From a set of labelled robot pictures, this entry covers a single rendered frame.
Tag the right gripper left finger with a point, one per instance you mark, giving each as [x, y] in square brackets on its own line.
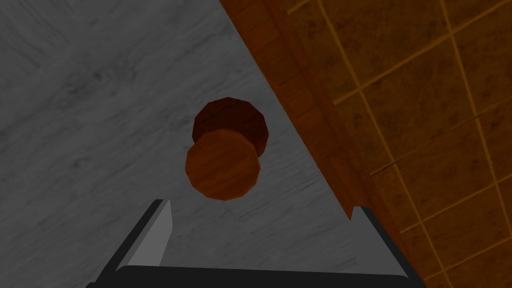
[150, 240]

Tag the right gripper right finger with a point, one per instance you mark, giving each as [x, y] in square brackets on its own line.
[374, 248]

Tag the brown wooden door knob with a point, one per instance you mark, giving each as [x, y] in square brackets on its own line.
[224, 160]

